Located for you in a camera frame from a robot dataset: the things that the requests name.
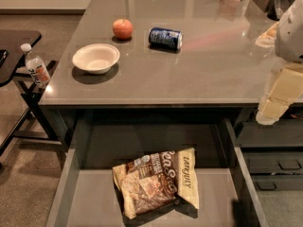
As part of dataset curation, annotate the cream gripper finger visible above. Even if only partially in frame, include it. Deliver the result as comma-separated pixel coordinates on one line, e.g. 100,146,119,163
256,63,303,125

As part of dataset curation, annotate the brown chip bag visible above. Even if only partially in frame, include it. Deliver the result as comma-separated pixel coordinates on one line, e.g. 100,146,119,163
113,148,200,219

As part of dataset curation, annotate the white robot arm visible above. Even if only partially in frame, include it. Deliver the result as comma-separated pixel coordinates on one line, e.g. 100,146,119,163
256,0,303,125

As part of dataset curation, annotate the open grey top drawer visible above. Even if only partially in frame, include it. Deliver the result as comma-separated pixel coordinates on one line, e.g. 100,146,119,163
46,119,268,227

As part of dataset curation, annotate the glass jar with snacks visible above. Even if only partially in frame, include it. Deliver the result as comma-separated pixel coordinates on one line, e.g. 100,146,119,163
255,22,278,48

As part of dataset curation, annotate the dark metal container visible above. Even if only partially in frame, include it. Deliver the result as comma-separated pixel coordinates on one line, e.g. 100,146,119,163
267,0,294,21

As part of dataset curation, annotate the blue soda can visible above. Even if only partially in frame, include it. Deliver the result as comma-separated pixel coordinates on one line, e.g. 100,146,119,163
149,27,183,50

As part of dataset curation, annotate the red apple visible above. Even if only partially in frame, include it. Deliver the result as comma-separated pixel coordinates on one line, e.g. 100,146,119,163
113,19,134,40

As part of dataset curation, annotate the white paper bowl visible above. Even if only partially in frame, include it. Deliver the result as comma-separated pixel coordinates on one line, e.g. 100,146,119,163
72,44,120,75

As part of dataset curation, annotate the clear plastic water bottle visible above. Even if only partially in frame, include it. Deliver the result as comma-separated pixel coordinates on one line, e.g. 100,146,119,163
21,44,50,89

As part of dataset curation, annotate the dark side table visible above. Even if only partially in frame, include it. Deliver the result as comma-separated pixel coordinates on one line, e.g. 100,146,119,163
0,29,58,155

